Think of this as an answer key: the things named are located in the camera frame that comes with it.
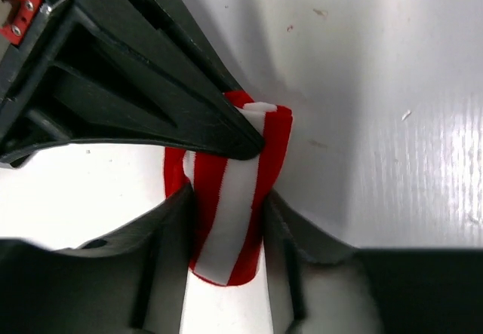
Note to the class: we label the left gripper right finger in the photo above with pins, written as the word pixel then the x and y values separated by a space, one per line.
pixel 319 284

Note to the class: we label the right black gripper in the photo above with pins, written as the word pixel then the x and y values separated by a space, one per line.
pixel 32 32

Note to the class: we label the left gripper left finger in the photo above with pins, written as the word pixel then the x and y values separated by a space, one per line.
pixel 131 280

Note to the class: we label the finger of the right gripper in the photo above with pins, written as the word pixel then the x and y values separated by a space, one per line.
pixel 130 72

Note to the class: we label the red white striped santa sock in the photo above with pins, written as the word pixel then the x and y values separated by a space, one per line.
pixel 229 195

